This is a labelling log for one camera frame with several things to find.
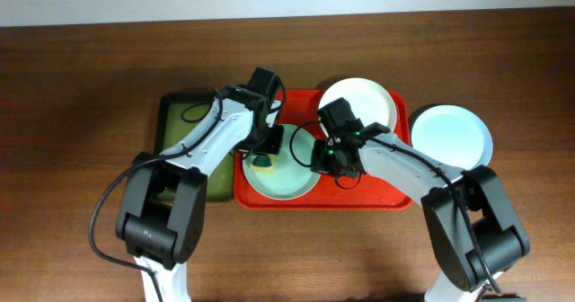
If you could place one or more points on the light blue plate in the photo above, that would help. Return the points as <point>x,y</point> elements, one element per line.
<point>451,135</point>

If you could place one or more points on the dark green tray with water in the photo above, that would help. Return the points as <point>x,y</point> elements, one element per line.
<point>171,128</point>

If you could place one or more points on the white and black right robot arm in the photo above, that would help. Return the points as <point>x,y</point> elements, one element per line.
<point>475,232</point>

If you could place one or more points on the red plastic tray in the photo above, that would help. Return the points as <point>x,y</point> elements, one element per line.
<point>368,194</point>

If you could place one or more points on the green and yellow sponge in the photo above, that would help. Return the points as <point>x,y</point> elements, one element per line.
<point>262,163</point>

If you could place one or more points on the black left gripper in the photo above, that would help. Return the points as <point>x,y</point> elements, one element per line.
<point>271,141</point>

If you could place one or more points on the mint green plate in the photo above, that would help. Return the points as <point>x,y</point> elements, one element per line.
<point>287,180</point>

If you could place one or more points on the white plate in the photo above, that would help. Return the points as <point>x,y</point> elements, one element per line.
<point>368,100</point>

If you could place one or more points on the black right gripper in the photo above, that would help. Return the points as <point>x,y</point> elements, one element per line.
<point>318,147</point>

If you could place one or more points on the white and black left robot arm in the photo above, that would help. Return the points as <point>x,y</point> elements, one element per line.
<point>162,212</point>

